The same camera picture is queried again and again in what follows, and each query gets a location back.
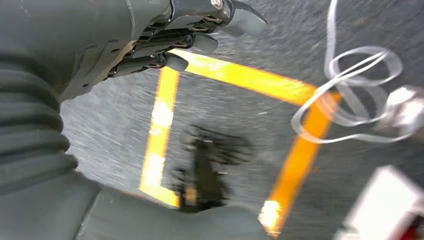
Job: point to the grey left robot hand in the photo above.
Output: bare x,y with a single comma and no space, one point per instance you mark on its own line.
82,36

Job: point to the white plug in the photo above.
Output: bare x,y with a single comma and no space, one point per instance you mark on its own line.
404,106

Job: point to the white strip with red switch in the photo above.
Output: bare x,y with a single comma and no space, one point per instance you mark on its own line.
381,205

